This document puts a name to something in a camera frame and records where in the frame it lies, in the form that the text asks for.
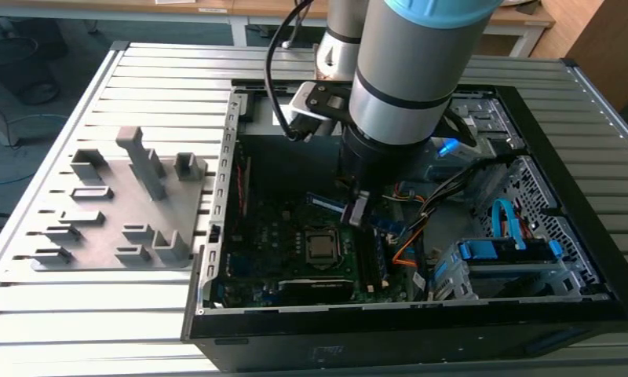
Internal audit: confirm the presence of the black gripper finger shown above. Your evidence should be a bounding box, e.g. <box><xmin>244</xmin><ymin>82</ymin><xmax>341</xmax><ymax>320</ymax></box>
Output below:
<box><xmin>348</xmin><ymin>177</ymin><xmax>372</xmax><ymax>228</ymax></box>

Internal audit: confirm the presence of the silver CPU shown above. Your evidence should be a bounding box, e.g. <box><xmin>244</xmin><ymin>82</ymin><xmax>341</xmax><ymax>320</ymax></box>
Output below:
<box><xmin>308</xmin><ymin>234</ymin><xmax>336</xmax><ymax>258</ymax></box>

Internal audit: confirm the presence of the grey power supply unit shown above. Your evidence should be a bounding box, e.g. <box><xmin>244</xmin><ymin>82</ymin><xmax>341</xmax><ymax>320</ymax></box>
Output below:
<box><xmin>237</xmin><ymin>95</ymin><xmax>347</xmax><ymax>189</ymax></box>

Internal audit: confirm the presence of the CPU socket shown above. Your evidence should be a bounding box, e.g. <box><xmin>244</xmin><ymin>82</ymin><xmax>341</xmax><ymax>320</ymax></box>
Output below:
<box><xmin>303</xmin><ymin>226</ymin><xmax>343</xmax><ymax>267</ymax></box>

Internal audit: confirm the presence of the green motherboard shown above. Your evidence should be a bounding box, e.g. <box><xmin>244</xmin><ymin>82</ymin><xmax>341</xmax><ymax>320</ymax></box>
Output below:
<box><xmin>223</xmin><ymin>196</ymin><xmax>418</xmax><ymax>308</ymax></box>

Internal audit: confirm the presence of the black graphics card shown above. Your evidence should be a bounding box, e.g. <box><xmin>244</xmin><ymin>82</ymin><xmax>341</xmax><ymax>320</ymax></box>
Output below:
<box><xmin>276</xmin><ymin>276</ymin><xmax>356</xmax><ymax>306</ymax></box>

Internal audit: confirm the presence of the hard disk in blue carrier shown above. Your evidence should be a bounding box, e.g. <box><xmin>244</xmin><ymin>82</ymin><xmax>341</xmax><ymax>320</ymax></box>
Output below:
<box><xmin>458</xmin><ymin>237</ymin><xmax>564</xmax><ymax>265</ymax></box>

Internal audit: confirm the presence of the grey perforated drive cage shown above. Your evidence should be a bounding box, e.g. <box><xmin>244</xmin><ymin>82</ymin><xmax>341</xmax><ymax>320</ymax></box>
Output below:
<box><xmin>430</xmin><ymin>237</ymin><xmax>586</xmax><ymax>302</ymax></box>

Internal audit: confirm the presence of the black PC case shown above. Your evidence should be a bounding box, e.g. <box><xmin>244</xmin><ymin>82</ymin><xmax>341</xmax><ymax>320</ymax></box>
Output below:
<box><xmin>180</xmin><ymin>78</ymin><xmax>628</xmax><ymax>374</ymax></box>

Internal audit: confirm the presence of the grey parts rack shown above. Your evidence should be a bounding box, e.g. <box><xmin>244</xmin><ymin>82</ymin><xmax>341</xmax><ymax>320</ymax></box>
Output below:
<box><xmin>29</xmin><ymin>126</ymin><xmax>209</xmax><ymax>273</ymax></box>

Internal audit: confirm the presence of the wooden desk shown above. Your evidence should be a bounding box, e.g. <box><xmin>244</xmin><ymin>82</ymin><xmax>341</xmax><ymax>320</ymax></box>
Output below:
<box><xmin>0</xmin><ymin>0</ymin><xmax>556</xmax><ymax>58</ymax></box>

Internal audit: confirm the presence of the wooden cabinet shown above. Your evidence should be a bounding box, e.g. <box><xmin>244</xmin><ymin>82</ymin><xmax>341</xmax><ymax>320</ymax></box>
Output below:
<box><xmin>531</xmin><ymin>0</ymin><xmax>628</xmax><ymax>113</ymax></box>

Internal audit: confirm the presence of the orange wire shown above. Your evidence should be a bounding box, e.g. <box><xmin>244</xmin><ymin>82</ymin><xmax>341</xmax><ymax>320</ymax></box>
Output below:
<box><xmin>391</xmin><ymin>234</ymin><xmax>426</xmax><ymax>269</ymax></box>

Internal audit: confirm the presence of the black cable bundle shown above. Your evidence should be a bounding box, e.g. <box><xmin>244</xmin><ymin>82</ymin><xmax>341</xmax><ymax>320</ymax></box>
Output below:
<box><xmin>405</xmin><ymin>155</ymin><xmax>514</xmax><ymax>236</ymax></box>

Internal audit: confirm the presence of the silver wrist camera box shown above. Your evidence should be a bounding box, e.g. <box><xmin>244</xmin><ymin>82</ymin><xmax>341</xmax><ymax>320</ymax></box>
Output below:
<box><xmin>287</xmin><ymin>81</ymin><xmax>353</xmax><ymax>137</ymax></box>

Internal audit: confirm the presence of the thin red wire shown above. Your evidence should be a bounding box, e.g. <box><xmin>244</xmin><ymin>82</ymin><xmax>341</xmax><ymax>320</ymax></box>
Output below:
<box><xmin>229</xmin><ymin>141</ymin><xmax>251</xmax><ymax>241</ymax></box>

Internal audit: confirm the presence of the black camera cable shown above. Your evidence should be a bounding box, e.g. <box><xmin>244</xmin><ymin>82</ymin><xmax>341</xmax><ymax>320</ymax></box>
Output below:
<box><xmin>264</xmin><ymin>0</ymin><xmax>315</xmax><ymax>141</ymax></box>

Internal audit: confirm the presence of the blue flat data cable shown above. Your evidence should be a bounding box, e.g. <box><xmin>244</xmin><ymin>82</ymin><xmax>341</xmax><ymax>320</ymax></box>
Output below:
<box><xmin>490</xmin><ymin>198</ymin><xmax>528</xmax><ymax>251</ymax></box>

